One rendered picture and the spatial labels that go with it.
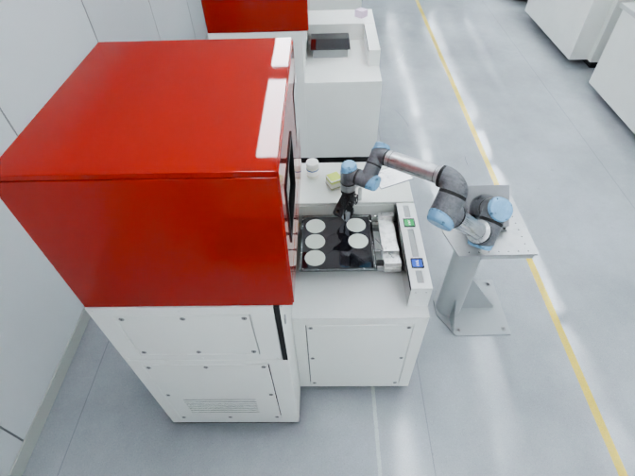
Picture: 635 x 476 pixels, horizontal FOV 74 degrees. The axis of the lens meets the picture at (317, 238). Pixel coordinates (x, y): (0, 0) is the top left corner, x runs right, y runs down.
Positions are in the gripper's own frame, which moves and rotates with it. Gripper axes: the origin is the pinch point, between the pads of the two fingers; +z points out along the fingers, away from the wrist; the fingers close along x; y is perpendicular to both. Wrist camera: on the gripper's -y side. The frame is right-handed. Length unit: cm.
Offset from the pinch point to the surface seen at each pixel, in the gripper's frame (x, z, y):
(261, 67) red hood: 19, -90, -30
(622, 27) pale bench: -107, 20, 392
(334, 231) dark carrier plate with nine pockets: 1.7, 1.4, -8.8
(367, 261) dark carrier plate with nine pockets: -21.5, 1.3, -18.2
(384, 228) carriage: -19.0, 3.2, 7.7
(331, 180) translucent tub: 14.9, -12.0, 12.0
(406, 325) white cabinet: -50, 16, -33
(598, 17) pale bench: -85, 35, 458
